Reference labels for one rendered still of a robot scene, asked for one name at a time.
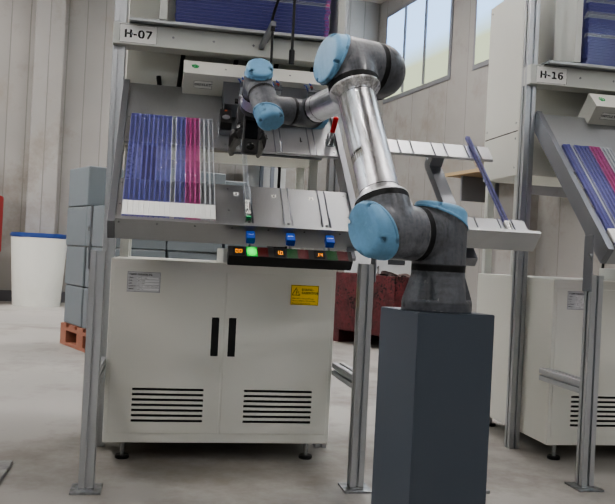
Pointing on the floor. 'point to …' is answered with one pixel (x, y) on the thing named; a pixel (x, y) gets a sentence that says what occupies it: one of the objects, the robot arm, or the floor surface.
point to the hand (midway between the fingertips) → (244, 156)
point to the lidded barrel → (37, 268)
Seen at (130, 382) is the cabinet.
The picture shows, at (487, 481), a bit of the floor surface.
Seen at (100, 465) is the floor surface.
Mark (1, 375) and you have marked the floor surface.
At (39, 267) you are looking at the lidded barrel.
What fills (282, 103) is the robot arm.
